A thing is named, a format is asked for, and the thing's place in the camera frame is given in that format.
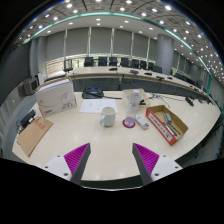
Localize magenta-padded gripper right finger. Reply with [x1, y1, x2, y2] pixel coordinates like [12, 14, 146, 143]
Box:
[131, 142, 184, 186]

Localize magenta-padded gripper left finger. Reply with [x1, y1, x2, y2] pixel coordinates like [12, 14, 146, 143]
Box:
[42, 142, 92, 186]

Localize brown cardboard box red-sided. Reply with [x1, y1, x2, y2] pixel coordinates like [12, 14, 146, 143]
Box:
[145, 104, 189, 147]

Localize white remote control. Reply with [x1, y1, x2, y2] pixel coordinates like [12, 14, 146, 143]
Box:
[134, 114, 151, 130]

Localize dark pens bundle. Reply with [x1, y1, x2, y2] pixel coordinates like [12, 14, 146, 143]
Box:
[162, 121, 181, 137]

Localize flat round red coaster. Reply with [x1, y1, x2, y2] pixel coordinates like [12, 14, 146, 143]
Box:
[121, 118, 137, 129]

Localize green whiteboard eraser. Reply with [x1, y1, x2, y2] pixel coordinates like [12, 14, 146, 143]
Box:
[163, 112, 173, 123]

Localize brown paper envelope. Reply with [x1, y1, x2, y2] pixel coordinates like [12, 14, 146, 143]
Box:
[16, 116, 54, 158]

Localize white ceramic mug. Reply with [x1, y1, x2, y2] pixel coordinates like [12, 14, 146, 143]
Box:
[99, 106, 117, 128]

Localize white printed paper sheet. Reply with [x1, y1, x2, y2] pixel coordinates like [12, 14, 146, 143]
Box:
[79, 98, 118, 115]

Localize large white cardboard box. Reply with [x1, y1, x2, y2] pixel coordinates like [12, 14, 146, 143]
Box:
[34, 77, 78, 118]

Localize black bag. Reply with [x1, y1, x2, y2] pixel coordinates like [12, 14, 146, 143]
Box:
[16, 109, 37, 130]

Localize white open organizer box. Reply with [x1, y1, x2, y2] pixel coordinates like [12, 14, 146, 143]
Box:
[121, 88, 152, 109]

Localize black desk phone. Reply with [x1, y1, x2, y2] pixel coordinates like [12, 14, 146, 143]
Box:
[81, 85, 105, 100]

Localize black desk microphone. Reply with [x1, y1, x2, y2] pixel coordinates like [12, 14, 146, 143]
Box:
[184, 96, 195, 107]

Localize black desk microphones group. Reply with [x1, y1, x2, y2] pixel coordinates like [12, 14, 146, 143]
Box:
[108, 66, 174, 81]

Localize small black monitor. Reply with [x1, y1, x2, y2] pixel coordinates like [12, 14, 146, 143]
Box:
[63, 58, 74, 73]

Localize black office chairs group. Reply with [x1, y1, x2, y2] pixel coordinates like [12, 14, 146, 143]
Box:
[83, 55, 188, 81]

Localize round ceiling lights group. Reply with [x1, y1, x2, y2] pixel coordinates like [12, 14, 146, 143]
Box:
[19, 0, 224, 84]

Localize thin black microphone cable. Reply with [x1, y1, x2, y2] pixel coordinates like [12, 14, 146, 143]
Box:
[149, 93, 172, 109]

